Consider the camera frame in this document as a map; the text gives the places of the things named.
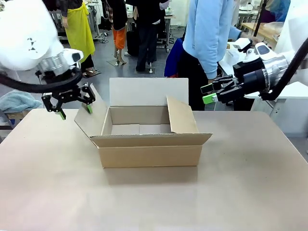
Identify person's black trousers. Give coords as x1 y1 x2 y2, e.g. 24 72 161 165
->
180 50 216 111

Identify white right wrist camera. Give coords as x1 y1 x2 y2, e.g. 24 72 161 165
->
232 39 253 51

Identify bystander in black clothes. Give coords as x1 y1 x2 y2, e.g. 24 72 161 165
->
125 0 167 73

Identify blue and red jacket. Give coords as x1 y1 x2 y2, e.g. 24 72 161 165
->
164 38 186 78

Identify grey workbench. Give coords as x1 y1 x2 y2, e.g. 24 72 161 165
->
155 13 176 52

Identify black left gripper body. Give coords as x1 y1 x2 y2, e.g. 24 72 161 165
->
36 66 83 103

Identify light blue towel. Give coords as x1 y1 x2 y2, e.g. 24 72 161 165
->
0 92 43 113

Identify brown cardboard box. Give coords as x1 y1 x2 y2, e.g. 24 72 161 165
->
74 77 213 168

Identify light blue sweater torso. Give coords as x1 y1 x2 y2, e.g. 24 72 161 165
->
182 0 238 73

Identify mannequin with orange shorts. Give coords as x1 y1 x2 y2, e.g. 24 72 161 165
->
106 0 128 67

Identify mannequin with yellow apron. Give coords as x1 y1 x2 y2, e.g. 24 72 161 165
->
61 0 101 78

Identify wooden work table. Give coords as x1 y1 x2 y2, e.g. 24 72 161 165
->
240 21 285 47

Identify person's left hand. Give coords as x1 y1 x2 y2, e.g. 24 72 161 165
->
241 32 260 44

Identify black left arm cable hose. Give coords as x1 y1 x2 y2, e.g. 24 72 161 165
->
0 69 83 94

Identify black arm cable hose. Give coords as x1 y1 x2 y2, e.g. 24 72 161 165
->
260 37 308 101
0 69 83 94

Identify clear plastic bag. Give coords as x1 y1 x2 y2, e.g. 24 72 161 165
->
263 21 286 42

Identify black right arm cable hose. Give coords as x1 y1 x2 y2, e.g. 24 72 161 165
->
260 37 308 101

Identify black vertical pole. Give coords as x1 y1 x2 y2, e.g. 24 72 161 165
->
250 0 268 39

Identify person's left forearm blue sleeve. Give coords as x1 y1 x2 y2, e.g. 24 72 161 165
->
228 26 243 41

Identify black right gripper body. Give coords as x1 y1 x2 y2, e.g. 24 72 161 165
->
231 68 268 97

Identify person's right forearm blue sleeve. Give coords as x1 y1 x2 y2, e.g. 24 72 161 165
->
198 40 219 80

